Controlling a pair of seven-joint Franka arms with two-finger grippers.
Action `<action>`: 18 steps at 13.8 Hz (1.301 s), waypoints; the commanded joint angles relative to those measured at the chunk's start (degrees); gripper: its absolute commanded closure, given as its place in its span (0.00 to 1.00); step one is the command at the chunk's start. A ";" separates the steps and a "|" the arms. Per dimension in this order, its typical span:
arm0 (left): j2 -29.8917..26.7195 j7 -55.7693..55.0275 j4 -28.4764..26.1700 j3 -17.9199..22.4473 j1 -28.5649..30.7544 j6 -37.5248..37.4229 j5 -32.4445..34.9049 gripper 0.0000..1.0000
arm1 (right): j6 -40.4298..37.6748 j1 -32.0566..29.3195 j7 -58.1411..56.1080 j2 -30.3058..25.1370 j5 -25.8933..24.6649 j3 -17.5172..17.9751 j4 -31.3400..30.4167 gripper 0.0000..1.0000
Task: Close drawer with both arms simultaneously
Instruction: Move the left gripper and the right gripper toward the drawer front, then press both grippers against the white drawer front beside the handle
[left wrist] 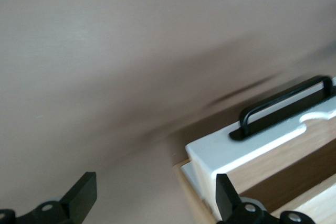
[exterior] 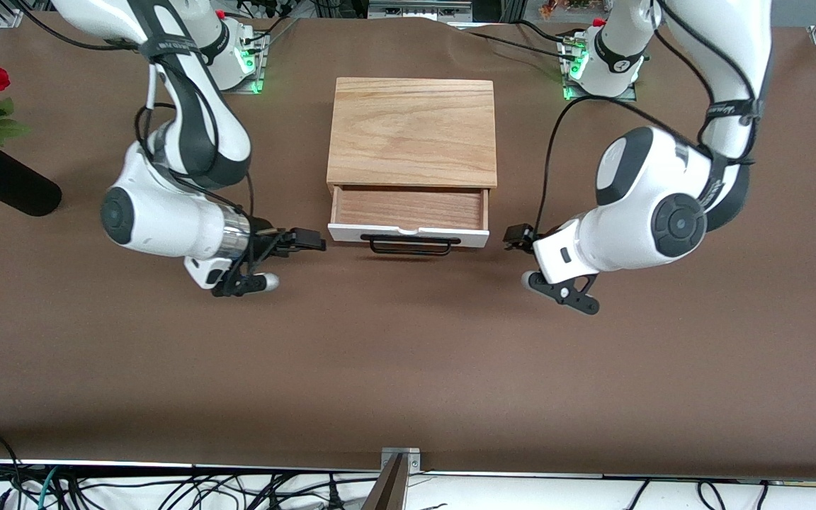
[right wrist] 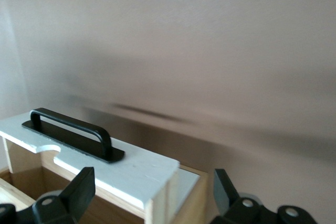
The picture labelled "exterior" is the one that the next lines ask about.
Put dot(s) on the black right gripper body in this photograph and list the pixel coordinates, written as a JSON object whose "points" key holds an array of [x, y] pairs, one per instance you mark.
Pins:
{"points": [[266, 239]]}

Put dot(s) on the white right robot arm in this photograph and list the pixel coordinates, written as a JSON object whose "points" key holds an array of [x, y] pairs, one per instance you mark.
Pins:
{"points": [[167, 227]]}

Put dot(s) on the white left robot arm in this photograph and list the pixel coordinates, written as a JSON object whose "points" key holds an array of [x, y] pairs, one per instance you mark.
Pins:
{"points": [[635, 212]]}

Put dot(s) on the light wooden drawer cabinet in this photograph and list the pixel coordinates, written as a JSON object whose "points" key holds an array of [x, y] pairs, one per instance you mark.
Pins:
{"points": [[411, 127]]}

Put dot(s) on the brown table cover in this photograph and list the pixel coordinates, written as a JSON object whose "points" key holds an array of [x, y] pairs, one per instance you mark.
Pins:
{"points": [[408, 354]]}

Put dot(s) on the orange artificial flowers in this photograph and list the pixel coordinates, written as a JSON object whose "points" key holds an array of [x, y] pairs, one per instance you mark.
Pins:
{"points": [[564, 8]]}

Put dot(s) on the black cylindrical vase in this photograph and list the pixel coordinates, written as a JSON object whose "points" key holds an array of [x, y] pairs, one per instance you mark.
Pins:
{"points": [[18, 188]]}

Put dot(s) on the dark wedge-shaped pole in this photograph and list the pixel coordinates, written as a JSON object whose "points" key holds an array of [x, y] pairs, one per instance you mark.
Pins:
{"points": [[388, 492]]}

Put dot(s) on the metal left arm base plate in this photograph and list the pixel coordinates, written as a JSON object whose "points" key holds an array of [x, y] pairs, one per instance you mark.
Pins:
{"points": [[631, 94]]}

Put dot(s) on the grey metal bracket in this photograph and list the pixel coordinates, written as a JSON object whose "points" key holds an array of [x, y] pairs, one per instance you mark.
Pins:
{"points": [[411, 459]]}

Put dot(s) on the aluminium frame beam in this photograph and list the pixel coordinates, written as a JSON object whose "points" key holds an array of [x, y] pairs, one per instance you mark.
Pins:
{"points": [[418, 10]]}

